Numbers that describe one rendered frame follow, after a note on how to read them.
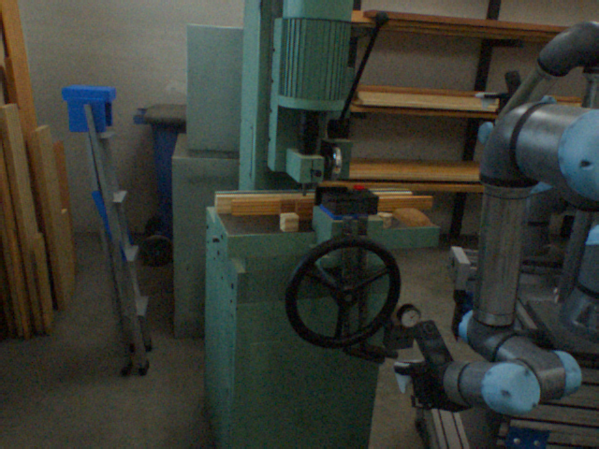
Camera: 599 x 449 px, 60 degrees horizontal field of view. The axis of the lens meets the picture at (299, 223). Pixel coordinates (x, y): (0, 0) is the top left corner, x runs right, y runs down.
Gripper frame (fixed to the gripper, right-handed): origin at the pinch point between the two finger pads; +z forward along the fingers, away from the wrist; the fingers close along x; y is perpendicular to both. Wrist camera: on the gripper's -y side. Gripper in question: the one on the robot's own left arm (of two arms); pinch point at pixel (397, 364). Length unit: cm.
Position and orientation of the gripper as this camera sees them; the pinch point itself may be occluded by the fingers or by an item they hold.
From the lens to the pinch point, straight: 117.7
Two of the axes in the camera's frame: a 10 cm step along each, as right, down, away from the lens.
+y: 1.5, 9.8, -1.5
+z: -3.6, 1.9, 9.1
